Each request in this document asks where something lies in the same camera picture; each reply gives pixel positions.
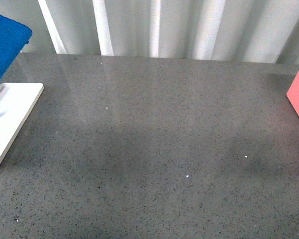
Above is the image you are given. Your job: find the blue microfiber cloth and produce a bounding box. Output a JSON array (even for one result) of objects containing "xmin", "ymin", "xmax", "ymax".
[{"xmin": 0, "ymin": 15, "xmax": 32, "ymax": 80}]

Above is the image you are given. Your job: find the white rectangular tray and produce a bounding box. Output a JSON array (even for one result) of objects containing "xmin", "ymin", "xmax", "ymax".
[{"xmin": 0, "ymin": 83, "xmax": 44, "ymax": 165}]

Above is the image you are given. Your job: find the white pleated curtain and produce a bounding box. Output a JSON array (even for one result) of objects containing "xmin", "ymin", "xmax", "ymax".
[{"xmin": 0, "ymin": 0, "xmax": 299, "ymax": 64}]

